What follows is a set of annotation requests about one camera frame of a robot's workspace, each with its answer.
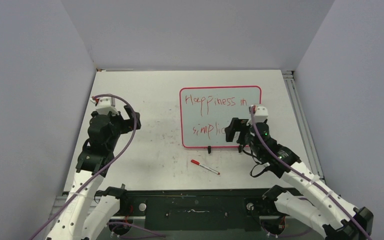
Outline pink framed whiteboard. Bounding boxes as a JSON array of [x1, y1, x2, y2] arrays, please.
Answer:
[[179, 85, 263, 149]]

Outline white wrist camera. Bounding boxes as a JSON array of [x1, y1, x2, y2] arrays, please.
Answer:
[[89, 96, 120, 116], [247, 104, 269, 126]]

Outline red marker cap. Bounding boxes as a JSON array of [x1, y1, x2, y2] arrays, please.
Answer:
[[190, 159, 200, 166]]

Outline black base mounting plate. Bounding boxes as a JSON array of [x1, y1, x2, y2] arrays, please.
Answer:
[[114, 188, 283, 232]]

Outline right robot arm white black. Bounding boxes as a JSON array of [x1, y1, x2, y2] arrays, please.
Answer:
[[225, 117, 374, 240]]

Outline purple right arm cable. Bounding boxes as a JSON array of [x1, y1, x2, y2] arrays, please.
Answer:
[[249, 105, 373, 240]]

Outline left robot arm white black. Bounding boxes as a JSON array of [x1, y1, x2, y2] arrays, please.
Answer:
[[46, 104, 141, 240]]

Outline aluminium front frame rail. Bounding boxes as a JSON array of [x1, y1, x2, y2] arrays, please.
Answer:
[[47, 194, 348, 220]]

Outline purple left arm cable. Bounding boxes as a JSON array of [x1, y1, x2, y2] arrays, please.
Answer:
[[29, 94, 166, 240]]

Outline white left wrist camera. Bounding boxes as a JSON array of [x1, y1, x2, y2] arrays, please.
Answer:
[[89, 96, 120, 116]]

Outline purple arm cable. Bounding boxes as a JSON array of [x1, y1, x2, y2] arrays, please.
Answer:
[[249, 105, 373, 240], [29, 94, 166, 240]]

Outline aluminium right side rail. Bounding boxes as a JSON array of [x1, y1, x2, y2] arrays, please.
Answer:
[[281, 70, 326, 183]]

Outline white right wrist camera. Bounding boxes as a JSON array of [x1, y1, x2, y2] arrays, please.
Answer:
[[247, 104, 269, 126]]

